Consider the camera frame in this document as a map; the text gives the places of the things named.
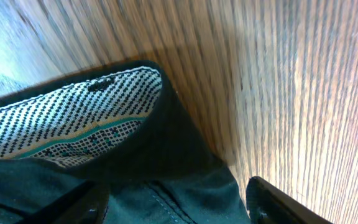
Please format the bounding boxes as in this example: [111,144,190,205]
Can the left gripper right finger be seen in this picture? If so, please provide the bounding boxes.
[246,176,330,224]

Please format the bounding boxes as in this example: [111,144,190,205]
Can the black shorts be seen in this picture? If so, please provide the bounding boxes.
[0,60,250,223]

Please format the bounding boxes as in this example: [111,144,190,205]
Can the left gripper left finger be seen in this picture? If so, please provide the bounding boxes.
[17,182,109,224]

